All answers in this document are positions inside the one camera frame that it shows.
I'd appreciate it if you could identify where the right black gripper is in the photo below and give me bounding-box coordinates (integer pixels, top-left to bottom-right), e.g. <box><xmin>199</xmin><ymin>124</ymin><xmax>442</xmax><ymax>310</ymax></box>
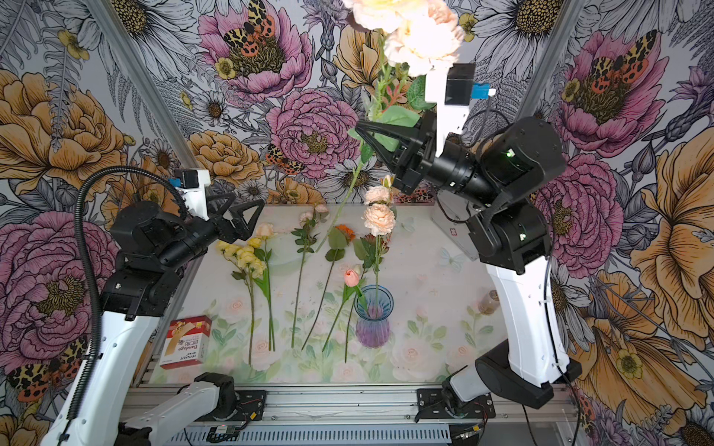
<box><xmin>354</xmin><ymin>111</ymin><xmax>506</xmax><ymax>206</ymax></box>

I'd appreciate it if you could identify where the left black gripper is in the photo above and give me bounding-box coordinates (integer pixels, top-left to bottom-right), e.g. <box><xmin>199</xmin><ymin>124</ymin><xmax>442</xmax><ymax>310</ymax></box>
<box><xmin>156</xmin><ymin>192</ymin><xmax>266</xmax><ymax>269</ymax></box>

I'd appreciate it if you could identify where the pink rosebud spray stem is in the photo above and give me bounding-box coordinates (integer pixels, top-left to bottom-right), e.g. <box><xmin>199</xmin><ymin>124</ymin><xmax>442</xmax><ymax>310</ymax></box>
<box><xmin>291</xmin><ymin>204</ymin><xmax>329</xmax><ymax>348</ymax></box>

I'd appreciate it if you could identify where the pale pink rose spray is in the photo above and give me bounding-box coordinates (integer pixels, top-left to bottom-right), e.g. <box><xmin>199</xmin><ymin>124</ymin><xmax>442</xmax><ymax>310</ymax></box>
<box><xmin>315</xmin><ymin>0</ymin><xmax>467</xmax><ymax>252</ymax></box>

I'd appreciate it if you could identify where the pink tulip stem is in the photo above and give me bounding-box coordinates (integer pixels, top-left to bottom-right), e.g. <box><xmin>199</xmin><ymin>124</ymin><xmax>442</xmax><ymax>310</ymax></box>
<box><xmin>342</xmin><ymin>266</ymin><xmax>367</xmax><ymax>308</ymax></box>

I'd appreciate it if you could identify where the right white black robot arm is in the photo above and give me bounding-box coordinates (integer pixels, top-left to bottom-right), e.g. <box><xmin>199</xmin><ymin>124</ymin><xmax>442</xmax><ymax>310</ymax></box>
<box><xmin>355</xmin><ymin>111</ymin><xmax>582</xmax><ymax>412</ymax></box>

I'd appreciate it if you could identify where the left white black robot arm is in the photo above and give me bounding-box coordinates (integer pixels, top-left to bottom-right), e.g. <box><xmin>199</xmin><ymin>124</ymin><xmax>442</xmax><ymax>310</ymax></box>
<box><xmin>42</xmin><ymin>195</ymin><xmax>265</xmax><ymax>445</ymax></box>

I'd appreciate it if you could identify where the blue purple glass vase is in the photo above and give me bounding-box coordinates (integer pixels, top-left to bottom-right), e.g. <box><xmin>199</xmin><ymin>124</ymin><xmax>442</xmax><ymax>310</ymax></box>
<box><xmin>354</xmin><ymin>284</ymin><xmax>394</xmax><ymax>349</ymax></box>

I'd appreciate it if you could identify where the peach rose stem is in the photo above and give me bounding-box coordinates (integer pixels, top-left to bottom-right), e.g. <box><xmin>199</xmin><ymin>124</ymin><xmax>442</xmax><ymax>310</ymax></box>
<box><xmin>256</xmin><ymin>223</ymin><xmax>275</xmax><ymax>278</ymax></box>

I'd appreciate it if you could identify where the yellow rose bunch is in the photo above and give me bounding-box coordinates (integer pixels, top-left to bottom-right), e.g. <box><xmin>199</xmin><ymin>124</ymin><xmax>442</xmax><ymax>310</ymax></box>
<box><xmin>217</xmin><ymin>237</ymin><xmax>267</xmax><ymax>365</ymax></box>

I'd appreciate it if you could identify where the white tulip left stem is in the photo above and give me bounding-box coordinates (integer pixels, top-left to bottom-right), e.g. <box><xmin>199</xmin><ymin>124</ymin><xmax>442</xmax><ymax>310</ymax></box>
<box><xmin>255</xmin><ymin>267</ymin><xmax>275</xmax><ymax>351</ymax></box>

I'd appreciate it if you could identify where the white tulip stem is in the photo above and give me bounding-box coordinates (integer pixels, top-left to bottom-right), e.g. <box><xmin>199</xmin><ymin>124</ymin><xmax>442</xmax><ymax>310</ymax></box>
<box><xmin>255</xmin><ymin>267</ymin><xmax>275</xmax><ymax>351</ymax></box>
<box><xmin>322</xmin><ymin>284</ymin><xmax>358</xmax><ymax>351</ymax></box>

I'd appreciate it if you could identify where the silver first aid case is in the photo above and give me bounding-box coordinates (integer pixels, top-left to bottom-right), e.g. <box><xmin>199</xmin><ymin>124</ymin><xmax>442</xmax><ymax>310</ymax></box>
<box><xmin>431</xmin><ymin>204</ymin><xmax>479</xmax><ymax>261</ymax></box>

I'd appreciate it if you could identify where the dark red gerbera stem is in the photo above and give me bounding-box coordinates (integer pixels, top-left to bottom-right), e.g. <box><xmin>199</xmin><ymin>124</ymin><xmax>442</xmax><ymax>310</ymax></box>
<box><xmin>353</xmin><ymin>233</ymin><xmax>374</xmax><ymax>281</ymax></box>

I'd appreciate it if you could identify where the orange gerbera stem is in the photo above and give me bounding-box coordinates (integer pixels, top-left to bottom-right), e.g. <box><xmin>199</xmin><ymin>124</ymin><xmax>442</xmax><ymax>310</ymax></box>
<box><xmin>302</xmin><ymin>224</ymin><xmax>355</xmax><ymax>349</ymax></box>

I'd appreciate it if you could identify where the white tulip right stem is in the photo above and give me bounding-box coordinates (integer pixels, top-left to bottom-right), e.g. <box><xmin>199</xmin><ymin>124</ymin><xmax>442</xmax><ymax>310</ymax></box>
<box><xmin>322</xmin><ymin>284</ymin><xmax>358</xmax><ymax>351</ymax></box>

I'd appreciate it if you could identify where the red white bandage box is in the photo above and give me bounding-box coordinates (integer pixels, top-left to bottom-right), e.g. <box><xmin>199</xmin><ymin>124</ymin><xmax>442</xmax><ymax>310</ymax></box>
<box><xmin>159</xmin><ymin>316</ymin><xmax>212</xmax><ymax>370</ymax></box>

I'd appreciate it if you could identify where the small clear bottle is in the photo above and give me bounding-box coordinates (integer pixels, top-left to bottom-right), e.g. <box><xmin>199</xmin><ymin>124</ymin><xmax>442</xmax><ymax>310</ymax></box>
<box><xmin>477</xmin><ymin>290</ymin><xmax>500</xmax><ymax>315</ymax></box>

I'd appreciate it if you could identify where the green circuit board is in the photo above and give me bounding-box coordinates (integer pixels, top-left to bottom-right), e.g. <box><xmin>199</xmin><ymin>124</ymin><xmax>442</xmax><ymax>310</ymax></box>
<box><xmin>206</xmin><ymin>426</ymin><xmax>244</xmax><ymax>444</ymax></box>

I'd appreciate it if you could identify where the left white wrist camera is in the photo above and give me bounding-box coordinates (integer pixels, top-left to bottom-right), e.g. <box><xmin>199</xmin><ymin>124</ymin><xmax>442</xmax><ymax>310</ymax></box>
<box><xmin>169</xmin><ymin>168</ymin><xmax>211</xmax><ymax>220</ymax></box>

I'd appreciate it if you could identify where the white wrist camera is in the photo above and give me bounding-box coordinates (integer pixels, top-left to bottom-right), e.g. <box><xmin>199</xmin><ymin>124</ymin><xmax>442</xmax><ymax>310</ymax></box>
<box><xmin>169</xmin><ymin>168</ymin><xmax>211</xmax><ymax>220</ymax></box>
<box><xmin>425</xmin><ymin>62</ymin><xmax>496</xmax><ymax>157</ymax></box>

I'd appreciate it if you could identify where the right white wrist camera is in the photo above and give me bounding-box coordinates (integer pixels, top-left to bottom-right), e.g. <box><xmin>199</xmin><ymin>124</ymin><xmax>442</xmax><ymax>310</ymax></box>
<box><xmin>425</xmin><ymin>62</ymin><xmax>496</xmax><ymax>157</ymax></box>

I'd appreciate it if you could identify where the black corrugated cable hose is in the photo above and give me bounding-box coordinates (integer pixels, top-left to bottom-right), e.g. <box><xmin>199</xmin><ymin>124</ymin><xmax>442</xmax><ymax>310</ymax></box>
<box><xmin>65</xmin><ymin>165</ymin><xmax>190</xmax><ymax>425</ymax></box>

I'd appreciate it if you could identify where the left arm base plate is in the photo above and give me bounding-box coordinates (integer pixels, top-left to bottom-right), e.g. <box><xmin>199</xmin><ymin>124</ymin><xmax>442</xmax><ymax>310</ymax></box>
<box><xmin>196</xmin><ymin>390</ymin><xmax>267</xmax><ymax>423</ymax></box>

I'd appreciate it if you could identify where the aluminium front rail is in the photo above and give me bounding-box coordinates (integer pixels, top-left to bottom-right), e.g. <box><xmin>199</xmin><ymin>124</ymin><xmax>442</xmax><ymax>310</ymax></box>
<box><xmin>119</xmin><ymin>383</ymin><xmax>581</xmax><ymax>427</ymax></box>

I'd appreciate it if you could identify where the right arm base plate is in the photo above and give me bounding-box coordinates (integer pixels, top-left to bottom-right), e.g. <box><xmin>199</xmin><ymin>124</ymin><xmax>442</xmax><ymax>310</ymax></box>
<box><xmin>415</xmin><ymin>388</ymin><xmax>496</xmax><ymax>423</ymax></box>

